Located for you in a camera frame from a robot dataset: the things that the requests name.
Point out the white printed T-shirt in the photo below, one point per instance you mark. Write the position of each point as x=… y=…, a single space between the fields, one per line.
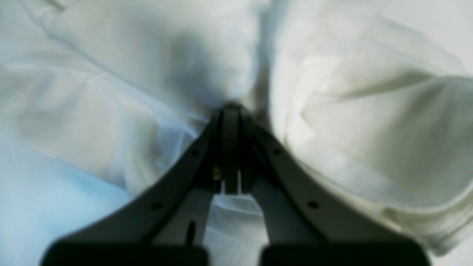
x=99 y=98

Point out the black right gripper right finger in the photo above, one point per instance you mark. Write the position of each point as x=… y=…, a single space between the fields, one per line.
x=307 y=225

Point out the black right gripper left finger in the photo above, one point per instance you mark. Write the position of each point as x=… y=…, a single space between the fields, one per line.
x=165 y=225

